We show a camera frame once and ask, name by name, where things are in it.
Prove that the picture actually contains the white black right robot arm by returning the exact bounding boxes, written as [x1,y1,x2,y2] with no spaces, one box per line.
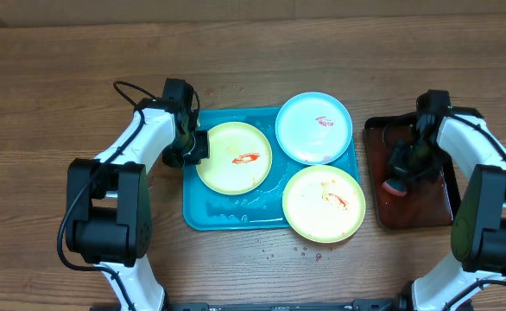
[382,90,506,310]

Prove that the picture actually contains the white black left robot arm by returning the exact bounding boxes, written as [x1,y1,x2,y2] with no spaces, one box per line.
[56,79,209,310]

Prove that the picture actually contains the teal plastic tray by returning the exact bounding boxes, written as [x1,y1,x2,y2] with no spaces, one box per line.
[182,106,361,232]

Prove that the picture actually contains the pink green round sponge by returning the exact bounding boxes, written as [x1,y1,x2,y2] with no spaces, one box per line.
[382,178,408,197]

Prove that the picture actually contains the yellow plate with red stain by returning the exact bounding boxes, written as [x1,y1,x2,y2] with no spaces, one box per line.
[196,122,273,195]

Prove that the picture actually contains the yellow plate near tray edge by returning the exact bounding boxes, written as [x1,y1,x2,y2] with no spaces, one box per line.
[282,165,366,244]

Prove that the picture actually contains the dark brown rectangular tray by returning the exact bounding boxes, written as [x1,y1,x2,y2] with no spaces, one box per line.
[363,116,461,230]

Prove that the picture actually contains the light blue plate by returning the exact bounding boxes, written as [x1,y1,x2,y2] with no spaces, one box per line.
[275,92,352,165]

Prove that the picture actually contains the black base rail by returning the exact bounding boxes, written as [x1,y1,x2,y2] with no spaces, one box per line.
[163,299,393,311]

